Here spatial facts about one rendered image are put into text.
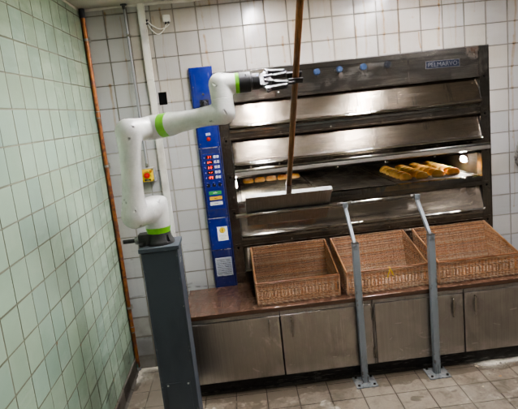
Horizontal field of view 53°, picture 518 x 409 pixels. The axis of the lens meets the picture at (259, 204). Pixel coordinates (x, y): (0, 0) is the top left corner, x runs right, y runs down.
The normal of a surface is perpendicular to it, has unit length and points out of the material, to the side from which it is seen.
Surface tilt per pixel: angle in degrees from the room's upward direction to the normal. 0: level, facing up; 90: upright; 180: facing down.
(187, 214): 90
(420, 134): 70
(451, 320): 90
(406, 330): 89
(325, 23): 90
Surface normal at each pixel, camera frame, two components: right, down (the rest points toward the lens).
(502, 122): 0.05, 0.18
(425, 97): 0.01, -0.17
